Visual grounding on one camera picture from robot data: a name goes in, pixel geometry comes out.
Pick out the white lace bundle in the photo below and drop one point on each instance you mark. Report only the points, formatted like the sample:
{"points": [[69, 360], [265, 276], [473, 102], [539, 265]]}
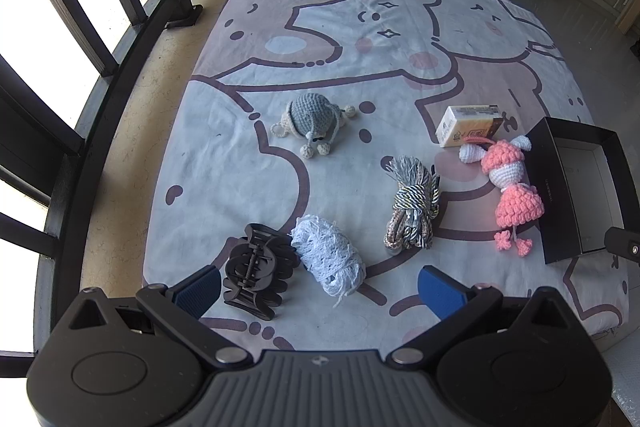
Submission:
{"points": [[325, 252]]}

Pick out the small cream cardboard box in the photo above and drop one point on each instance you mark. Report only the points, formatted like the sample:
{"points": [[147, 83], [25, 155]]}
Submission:
{"points": [[467, 124]]}

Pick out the cartoon bear printed blanket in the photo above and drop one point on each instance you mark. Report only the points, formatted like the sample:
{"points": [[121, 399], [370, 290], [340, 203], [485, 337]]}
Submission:
{"points": [[350, 72]]}

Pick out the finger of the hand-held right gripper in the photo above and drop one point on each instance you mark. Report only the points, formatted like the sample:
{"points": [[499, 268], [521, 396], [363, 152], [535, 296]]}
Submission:
{"points": [[622, 244]]}

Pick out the pink crochet doll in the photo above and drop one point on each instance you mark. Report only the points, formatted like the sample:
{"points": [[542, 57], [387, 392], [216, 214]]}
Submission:
{"points": [[517, 202]]}

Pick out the grey crochet doll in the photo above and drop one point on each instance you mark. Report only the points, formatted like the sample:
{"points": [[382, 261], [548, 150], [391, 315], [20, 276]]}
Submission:
{"points": [[310, 114]]}

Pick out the black hair claw clip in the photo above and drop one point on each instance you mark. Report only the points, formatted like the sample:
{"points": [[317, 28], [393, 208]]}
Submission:
{"points": [[250, 272]]}

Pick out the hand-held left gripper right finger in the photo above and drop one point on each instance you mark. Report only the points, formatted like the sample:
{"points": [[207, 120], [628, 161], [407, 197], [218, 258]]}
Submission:
{"points": [[440, 292]]}

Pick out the black bracket foot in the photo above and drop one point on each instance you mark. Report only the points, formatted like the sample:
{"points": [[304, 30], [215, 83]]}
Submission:
{"points": [[185, 16]]}

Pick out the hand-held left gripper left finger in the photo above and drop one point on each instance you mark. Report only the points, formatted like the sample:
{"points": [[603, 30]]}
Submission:
{"points": [[197, 292]]}

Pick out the white textured mat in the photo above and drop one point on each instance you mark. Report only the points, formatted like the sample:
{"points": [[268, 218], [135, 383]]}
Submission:
{"points": [[620, 382]]}

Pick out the black cardboard box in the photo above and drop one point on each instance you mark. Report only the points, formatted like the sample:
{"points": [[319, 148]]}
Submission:
{"points": [[550, 207]]}

